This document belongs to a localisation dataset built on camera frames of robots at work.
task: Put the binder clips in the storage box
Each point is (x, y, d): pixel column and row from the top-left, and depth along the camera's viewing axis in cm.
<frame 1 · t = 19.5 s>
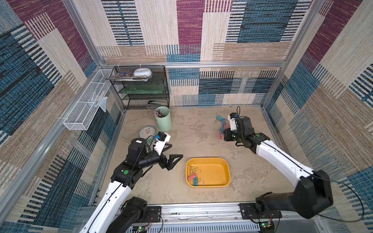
left hand: (175, 150, 69), fingers open
right hand: (223, 129, 86), fingers closed
yellow storage tray: (208, 172, 93), on the table
green pen cup: (163, 117, 98), point 15 cm above the table
green round clock: (147, 131, 107), point 2 cm above the table
pink binder clip in tray: (192, 176, 85), point 3 cm above the table
teal binder clip in tray: (195, 181, 84), point 2 cm above the table
yellow binder clip: (192, 170, 88), point 2 cm above the table

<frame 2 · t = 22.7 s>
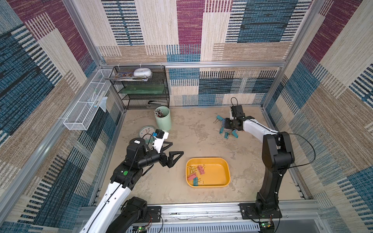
left hand: (176, 148, 68), fingers open
right hand: (227, 122, 101), fingers closed
teal binder clip carried: (234, 133, 105), point 2 cm above the table
the other named things where they were.

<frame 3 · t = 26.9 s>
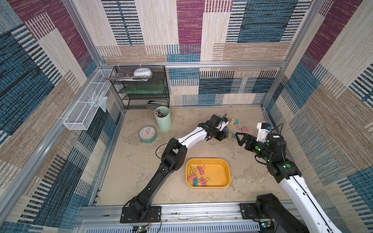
left hand: (224, 134, 101), fingers open
right hand: (241, 134, 75), fingers open
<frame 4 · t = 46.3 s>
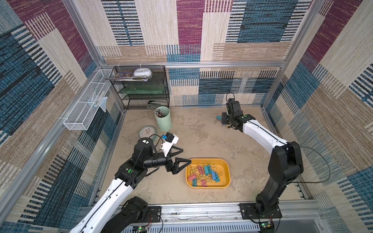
left hand: (185, 155, 65), fingers open
right hand: (225, 114, 92), fingers open
